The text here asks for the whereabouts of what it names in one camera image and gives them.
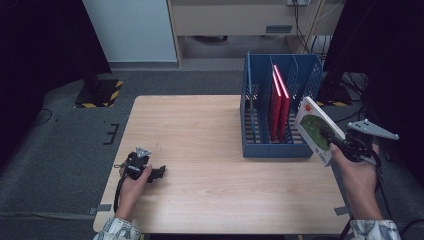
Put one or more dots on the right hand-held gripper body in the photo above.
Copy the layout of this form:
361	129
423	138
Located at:
358	146

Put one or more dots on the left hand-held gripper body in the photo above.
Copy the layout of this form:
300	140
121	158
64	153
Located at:
136	165

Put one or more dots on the white book with green leaf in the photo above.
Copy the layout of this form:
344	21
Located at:
315	130

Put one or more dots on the red illustrated book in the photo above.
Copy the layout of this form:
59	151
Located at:
285	113
275	113

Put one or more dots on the blue plastic file rack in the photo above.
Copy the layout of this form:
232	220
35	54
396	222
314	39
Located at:
276	151

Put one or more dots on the blue picture book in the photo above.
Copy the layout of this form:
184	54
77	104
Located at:
249	80

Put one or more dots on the person's left hand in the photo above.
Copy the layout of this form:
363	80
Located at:
130	196

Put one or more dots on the person's right hand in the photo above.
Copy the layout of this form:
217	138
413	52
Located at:
360	183

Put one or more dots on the black striped stand base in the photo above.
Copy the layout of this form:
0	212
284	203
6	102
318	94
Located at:
100	93
333	88

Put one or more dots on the grey tape piece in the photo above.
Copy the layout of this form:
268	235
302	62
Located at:
101	208
340	210

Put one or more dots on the dark curtain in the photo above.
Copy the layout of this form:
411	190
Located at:
383	40
40	50

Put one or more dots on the grey label plate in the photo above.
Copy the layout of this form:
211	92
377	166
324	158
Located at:
278	29

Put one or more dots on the white cabinet panel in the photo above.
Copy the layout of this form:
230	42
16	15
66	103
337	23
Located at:
133	30

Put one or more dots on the white power strip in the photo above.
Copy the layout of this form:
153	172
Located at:
297	2

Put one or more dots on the beige wooden desk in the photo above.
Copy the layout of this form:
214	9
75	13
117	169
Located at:
226	20

